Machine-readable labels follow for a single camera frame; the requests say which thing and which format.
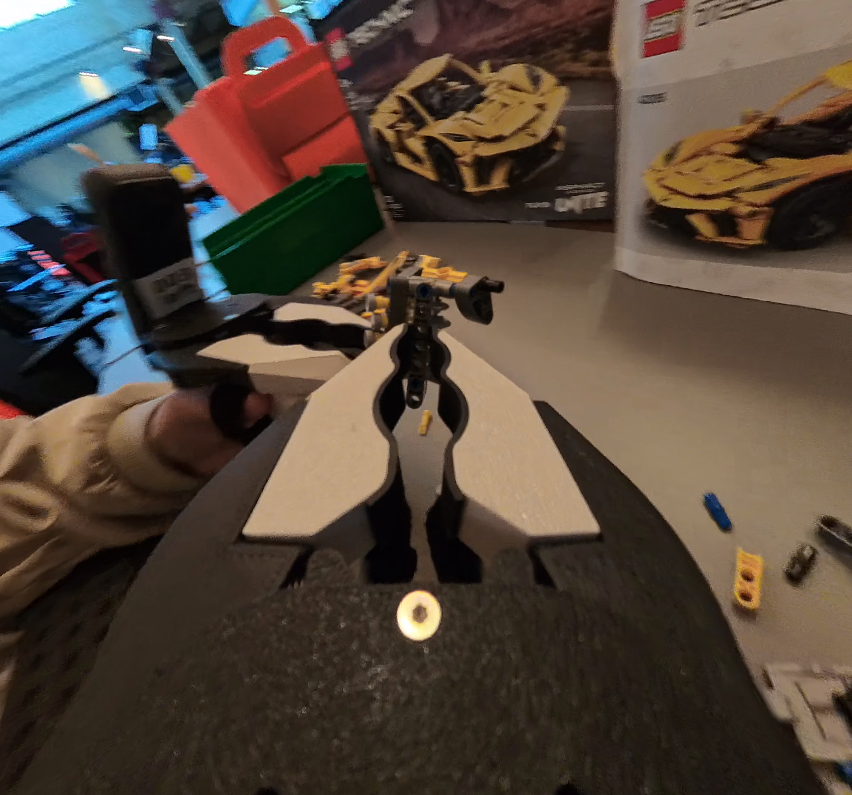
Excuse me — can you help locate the long dark grey beam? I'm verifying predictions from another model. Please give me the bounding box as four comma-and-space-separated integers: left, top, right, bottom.
817, 515, 852, 559

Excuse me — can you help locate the grey desk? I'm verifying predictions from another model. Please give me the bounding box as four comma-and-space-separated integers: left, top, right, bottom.
286, 219, 852, 795

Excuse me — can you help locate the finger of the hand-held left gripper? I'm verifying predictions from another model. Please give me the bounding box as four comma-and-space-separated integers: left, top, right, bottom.
261, 301, 374, 351
198, 334, 355, 403

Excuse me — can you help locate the person's left forearm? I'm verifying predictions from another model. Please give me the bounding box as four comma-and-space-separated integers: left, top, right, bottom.
0, 382, 201, 616

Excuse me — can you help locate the yellow toy car section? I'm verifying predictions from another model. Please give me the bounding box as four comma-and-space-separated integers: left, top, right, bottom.
313, 251, 467, 316

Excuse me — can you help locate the red bin with handle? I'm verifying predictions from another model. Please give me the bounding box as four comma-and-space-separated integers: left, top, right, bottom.
166, 16, 367, 213

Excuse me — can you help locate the pile of toy bricks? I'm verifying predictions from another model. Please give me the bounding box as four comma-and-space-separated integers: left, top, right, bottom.
762, 661, 852, 795

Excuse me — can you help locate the dark toy car box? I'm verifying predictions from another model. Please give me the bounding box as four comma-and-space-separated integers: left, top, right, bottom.
323, 0, 623, 223

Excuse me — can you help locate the person's left hand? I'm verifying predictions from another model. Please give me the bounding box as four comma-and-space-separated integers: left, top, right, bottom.
145, 388, 274, 478

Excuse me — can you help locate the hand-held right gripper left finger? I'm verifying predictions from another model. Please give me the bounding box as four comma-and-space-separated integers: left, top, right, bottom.
243, 325, 414, 583

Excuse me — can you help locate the white instruction booklet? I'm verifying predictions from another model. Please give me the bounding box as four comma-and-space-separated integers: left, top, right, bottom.
612, 0, 852, 313

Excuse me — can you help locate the yellow holed toy brick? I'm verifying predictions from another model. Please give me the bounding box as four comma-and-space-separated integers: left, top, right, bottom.
732, 547, 764, 611

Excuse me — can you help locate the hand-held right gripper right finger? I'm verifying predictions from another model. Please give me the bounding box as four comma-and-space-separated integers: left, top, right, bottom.
426, 331, 600, 583

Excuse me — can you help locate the black toy pin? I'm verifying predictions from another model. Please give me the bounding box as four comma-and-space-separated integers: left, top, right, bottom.
785, 542, 818, 584

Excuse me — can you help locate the black office chair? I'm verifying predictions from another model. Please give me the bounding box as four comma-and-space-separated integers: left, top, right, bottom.
0, 262, 117, 410

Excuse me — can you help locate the grey toy brick assembly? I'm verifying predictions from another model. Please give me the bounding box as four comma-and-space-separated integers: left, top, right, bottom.
386, 272, 505, 410

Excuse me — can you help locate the dark green bin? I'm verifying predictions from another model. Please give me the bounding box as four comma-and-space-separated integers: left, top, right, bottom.
203, 166, 387, 297

